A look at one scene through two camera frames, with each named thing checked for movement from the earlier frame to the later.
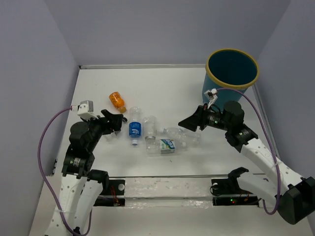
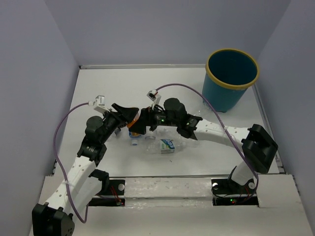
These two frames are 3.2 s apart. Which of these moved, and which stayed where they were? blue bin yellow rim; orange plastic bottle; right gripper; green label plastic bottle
Moved: orange plastic bottle; right gripper
Stayed: green label plastic bottle; blue bin yellow rim
